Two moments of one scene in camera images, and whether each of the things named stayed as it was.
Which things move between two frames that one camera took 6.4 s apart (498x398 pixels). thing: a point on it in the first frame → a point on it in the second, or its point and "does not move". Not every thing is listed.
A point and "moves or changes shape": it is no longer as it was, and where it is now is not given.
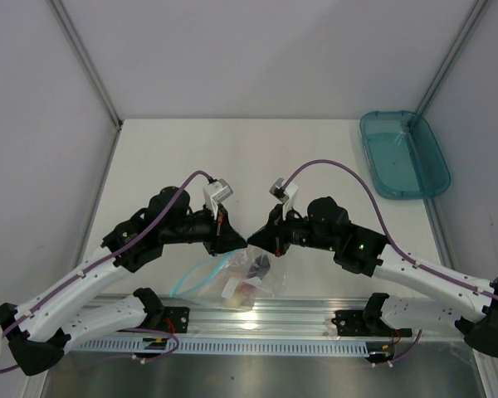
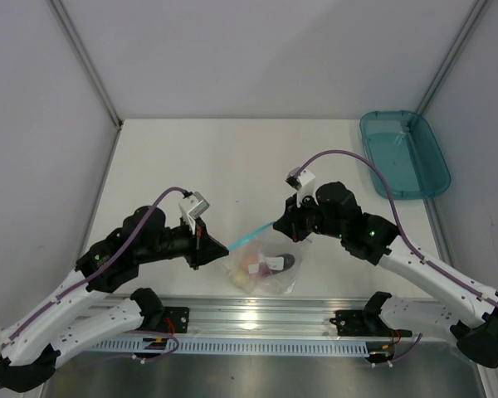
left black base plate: [177, 319] does not move
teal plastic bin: [402, 154] does not move
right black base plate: [352, 323] does not move
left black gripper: [223, 238] → [203, 249]
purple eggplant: [261, 267] → [275, 264]
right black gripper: [272, 236] → [290, 222]
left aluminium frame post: [92, 72] does not move
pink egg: [246, 288] → [249, 259]
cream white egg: [237, 300] → [240, 278]
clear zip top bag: [240, 278] moves or changes shape
